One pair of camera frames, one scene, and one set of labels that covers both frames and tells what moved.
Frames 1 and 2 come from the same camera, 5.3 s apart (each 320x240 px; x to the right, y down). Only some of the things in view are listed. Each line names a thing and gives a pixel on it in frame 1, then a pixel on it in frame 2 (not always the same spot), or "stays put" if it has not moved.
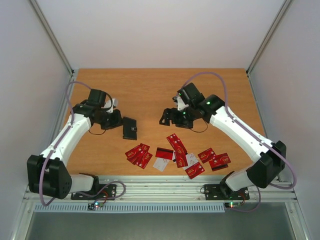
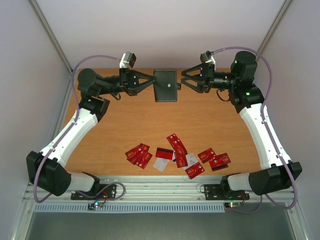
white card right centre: [191, 159] stays put
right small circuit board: [232, 205] stays put
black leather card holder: [129, 128] -> [165, 86]
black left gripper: [117, 121] -> [129, 79]
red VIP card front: [194, 170] stays put
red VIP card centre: [181, 155] stays put
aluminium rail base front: [175, 188] stays put
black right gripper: [171, 117] -> [208, 79]
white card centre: [161, 163] stays put
